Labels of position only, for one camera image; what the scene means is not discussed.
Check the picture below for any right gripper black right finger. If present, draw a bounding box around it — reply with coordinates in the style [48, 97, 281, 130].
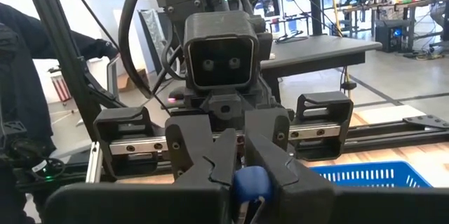
[245, 131, 449, 224]

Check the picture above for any blue plastic basket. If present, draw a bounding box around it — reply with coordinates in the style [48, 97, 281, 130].
[310, 160, 433, 188]

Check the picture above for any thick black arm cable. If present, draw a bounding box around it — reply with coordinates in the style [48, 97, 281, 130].
[118, 0, 253, 100]

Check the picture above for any brown cardboard box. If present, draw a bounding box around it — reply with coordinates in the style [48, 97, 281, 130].
[117, 68, 150, 93]

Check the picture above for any silver metal bar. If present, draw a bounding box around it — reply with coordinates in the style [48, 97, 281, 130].
[86, 141, 103, 184]

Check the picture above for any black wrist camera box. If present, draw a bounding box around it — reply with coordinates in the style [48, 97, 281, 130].
[182, 10, 261, 91]

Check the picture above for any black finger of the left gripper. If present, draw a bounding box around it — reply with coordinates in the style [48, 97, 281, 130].
[245, 107, 290, 154]
[164, 114, 215, 184]

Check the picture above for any dark blue disposable razor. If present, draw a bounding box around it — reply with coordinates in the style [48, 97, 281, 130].
[233, 165, 274, 224]

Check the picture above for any black computer tower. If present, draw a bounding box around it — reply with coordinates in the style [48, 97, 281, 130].
[374, 19, 410, 53]

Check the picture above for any black computer mouse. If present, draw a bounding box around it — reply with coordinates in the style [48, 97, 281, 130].
[167, 88, 187, 105]

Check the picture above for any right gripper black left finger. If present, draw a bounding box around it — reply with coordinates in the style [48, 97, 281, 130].
[43, 129, 238, 224]

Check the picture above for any black desk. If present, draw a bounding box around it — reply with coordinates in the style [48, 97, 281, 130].
[261, 35, 383, 105]

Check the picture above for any person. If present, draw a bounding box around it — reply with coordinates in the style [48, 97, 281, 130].
[0, 1, 120, 224]

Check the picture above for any hanging yellow cable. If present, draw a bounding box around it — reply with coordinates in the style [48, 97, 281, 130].
[327, 0, 344, 38]

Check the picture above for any black device with green light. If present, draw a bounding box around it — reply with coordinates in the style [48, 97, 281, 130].
[0, 121, 66, 190]

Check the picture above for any cluttered workbench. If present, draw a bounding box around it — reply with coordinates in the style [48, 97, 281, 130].
[342, 0, 449, 21]

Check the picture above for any black vertical pole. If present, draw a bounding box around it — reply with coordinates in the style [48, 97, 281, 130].
[308, 0, 323, 37]

